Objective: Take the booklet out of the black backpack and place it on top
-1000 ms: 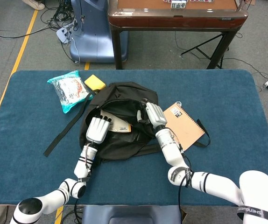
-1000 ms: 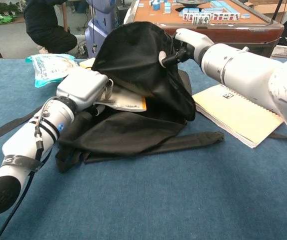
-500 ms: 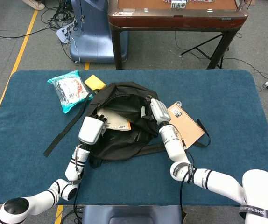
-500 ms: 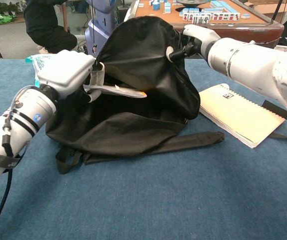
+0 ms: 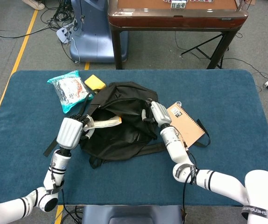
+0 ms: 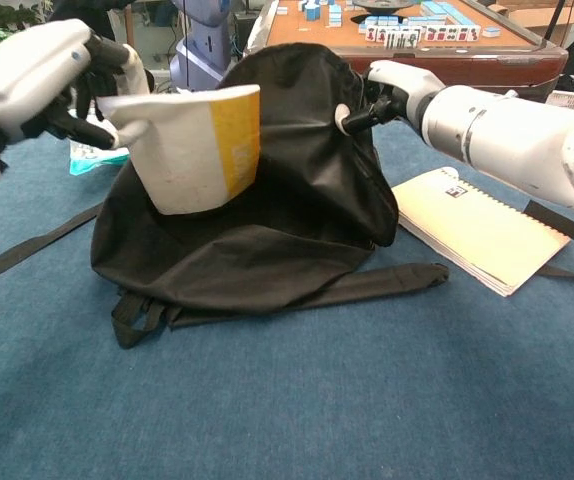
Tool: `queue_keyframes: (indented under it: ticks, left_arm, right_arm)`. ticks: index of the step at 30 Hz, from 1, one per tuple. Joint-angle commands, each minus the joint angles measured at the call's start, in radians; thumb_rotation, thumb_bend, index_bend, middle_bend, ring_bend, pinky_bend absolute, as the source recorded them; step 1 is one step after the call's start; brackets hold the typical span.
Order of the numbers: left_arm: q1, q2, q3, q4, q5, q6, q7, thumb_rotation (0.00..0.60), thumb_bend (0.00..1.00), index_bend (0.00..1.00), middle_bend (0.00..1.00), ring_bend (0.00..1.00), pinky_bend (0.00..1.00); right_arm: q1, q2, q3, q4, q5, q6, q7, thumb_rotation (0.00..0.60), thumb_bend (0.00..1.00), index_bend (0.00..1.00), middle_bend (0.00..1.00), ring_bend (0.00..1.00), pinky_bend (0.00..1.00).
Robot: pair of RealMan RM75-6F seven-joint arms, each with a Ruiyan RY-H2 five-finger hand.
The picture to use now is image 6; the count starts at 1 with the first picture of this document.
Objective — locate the dark round dish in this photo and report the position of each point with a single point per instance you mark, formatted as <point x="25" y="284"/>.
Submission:
<point x="384" y="4"/>

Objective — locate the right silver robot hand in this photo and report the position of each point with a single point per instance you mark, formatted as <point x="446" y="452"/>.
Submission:
<point x="407" y="80"/>

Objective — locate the single blue-backed mahjong tile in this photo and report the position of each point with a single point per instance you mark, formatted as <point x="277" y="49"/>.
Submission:
<point x="492" y="32"/>

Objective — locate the row of mahjong tiles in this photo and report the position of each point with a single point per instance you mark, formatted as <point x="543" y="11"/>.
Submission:
<point x="442" y="34"/>

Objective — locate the brown mahjong table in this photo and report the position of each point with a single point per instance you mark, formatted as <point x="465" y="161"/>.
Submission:
<point x="317" y="37"/>

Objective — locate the blue table carpet mat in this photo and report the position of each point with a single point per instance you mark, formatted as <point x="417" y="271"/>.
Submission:
<point x="367" y="390"/>

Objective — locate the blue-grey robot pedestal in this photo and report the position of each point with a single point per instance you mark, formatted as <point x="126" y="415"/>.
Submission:
<point x="199" y="55"/>

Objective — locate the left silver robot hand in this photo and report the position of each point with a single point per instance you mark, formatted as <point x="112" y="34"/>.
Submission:
<point x="27" y="75"/>

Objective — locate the white and yellow package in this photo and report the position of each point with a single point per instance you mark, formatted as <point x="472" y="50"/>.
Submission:
<point x="182" y="150"/>

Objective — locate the person in black clothes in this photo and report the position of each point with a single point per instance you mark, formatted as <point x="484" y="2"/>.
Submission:
<point x="92" y="9"/>

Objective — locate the teal plastic snack packet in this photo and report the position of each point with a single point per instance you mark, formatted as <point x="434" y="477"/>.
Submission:
<point x="92" y="160"/>

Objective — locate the beige spiral notebook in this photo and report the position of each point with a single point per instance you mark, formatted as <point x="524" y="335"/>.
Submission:
<point x="477" y="230"/>

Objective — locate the black fabric backpack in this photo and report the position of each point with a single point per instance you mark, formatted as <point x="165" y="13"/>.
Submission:
<point x="292" y="200"/>

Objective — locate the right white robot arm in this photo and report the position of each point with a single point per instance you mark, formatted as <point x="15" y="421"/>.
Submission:
<point x="512" y="135"/>

